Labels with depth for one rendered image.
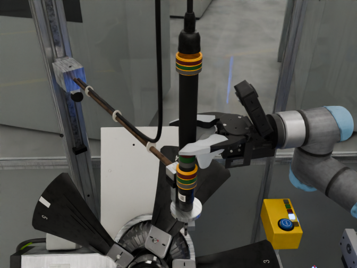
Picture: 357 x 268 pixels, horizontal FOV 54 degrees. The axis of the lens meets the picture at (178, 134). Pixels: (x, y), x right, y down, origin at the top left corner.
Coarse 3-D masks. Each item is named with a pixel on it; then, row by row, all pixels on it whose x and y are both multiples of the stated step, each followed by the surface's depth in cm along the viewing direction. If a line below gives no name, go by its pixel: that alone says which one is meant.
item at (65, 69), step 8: (64, 56) 114; (56, 64) 111; (64, 64) 111; (72, 64) 111; (80, 64) 111; (56, 72) 112; (64, 72) 107; (72, 72) 108; (80, 72) 110; (56, 80) 115; (64, 80) 108; (72, 80) 109; (64, 88) 111; (72, 88) 111; (80, 88) 112
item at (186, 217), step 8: (168, 168) 74; (168, 176) 75; (176, 184) 74; (176, 192) 76; (176, 200) 77; (176, 208) 76; (200, 208) 76; (176, 216) 75; (184, 216) 74; (192, 216) 74
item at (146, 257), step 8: (136, 248) 97; (144, 248) 96; (136, 256) 96; (144, 256) 89; (152, 256) 89; (168, 256) 96; (136, 264) 85; (144, 264) 85; (152, 264) 85; (160, 264) 86; (168, 264) 92
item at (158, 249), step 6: (156, 228) 94; (150, 234) 95; (156, 234) 93; (162, 234) 92; (168, 234) 90; (150, 240) 94; (162, 240) 91; (168, 240) 90; (150, 246) 93; (156, 246) 92; (162, 246) 90; (168, 246) 89; (156, 252) 91; (162, 252) 89
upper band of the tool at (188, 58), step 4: (200, 52) 57; (176, 56) 56; (184, 56) 59; (188, 56) 59; (192, 56) 59; (196, 56) 58; (200, 56) 56; (180, 60) 55; (184, 60) 55; (188, 60) 55; (192, 60) 55; (196, 60) 55; (180, 64) 56; (200, 68) 57
